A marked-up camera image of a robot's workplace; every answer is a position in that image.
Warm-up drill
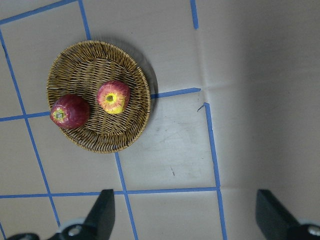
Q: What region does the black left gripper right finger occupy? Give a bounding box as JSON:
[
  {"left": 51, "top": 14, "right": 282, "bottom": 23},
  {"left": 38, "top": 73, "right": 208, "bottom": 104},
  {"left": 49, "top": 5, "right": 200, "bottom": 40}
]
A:
[{"left": 255, "top": 189, "right": 320, "bottom": 240}]

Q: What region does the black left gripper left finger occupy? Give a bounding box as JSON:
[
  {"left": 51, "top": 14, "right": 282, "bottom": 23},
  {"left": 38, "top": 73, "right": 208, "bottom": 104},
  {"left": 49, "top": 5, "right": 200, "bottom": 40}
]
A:
[{"left": 50, "top": 189, "right": 116, "bottom": 240}]

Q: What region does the red yellow apple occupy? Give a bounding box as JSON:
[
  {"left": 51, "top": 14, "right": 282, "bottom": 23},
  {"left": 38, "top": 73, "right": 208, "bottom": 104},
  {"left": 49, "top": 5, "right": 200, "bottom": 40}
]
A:
[{"left": 96, "top": 80, "right": 131, "bottom": 115}]

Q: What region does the dark red apple in basket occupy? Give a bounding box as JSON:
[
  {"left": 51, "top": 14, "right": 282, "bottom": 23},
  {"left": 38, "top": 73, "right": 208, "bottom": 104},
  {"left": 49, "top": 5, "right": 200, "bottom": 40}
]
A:
[{"left": 49, "top": 94, "right": 90, "bottom": 129}]

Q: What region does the round wicker basket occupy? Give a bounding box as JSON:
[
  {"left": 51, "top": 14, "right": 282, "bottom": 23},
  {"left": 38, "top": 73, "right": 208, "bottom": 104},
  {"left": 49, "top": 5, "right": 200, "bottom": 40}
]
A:
[{"left": 46, "top": 40, "right": 152, "bottom": 154}]

